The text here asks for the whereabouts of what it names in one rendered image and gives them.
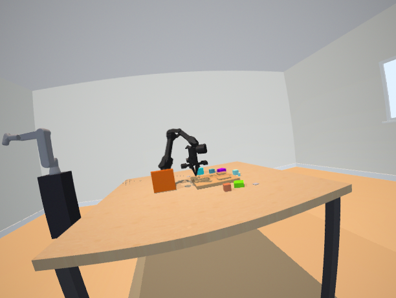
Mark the green block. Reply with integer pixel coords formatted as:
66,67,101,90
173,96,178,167
234,180,244,189

